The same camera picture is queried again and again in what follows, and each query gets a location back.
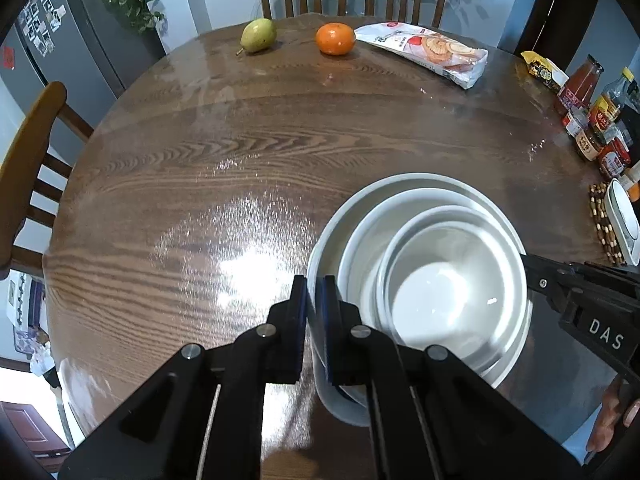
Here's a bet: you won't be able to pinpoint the yellow black snack packet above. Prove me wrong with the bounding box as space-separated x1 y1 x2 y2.
520 50 571 93

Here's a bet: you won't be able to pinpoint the medium white bowl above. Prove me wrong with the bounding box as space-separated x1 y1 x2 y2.
336 187 528 386

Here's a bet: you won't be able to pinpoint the dark wooden door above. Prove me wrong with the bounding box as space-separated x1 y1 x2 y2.
512 0 606 73

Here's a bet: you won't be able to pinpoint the orange tangerine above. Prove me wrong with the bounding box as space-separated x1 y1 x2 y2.
315 22 356 56

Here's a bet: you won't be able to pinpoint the green pear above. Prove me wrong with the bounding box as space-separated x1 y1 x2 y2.
236 18 277 56

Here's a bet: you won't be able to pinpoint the dark bottle with yellow label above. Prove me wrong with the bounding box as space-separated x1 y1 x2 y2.
587 66 640 133

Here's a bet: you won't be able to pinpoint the small patterned white dish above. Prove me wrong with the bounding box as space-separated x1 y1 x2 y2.
605 178 640 256

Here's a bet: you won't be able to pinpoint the cluster of fridge photos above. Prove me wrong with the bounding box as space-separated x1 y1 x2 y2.
15 0 68 56

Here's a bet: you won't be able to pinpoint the brown sauce jar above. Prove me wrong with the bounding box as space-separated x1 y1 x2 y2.
574 127 606 162

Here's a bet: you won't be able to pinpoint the large pale grey bowl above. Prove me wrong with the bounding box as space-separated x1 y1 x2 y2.
306 172 533 428

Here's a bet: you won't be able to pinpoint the grey refrigerator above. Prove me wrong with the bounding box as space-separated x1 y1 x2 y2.
0 0 168 126

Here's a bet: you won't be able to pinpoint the white printed cartons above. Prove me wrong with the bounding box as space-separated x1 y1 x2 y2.
5 270 48 356

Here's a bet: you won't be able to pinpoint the red sauce glass bottle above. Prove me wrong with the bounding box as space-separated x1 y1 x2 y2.
552 54 605 117

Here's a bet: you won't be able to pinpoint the small deep white bowl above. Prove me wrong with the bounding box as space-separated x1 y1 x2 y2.
375 205 527 361

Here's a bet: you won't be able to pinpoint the small white labelled jar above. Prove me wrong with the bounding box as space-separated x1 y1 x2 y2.
562 109 591 137

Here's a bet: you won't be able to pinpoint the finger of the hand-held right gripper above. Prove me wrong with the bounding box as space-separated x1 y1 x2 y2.
522 266 601 317
520 254 640 286

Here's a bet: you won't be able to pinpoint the white snack bag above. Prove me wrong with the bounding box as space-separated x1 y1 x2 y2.
354 22 489 90

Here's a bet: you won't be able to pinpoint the wooden chair with curved backrest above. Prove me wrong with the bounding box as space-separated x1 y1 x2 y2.
0 81 96 281

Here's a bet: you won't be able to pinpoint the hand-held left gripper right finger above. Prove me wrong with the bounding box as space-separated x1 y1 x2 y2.
320 275 586 480

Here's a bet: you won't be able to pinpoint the person's right hand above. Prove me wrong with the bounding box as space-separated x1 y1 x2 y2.
586 380 640 453

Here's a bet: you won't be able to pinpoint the red chili sauce jar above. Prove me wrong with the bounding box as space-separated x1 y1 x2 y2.
597 139 632 181

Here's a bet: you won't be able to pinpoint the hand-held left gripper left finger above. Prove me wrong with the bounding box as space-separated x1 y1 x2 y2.
60 275 308 480

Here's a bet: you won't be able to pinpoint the wooden beaded trivet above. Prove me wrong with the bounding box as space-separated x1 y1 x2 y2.
588 182 627 267

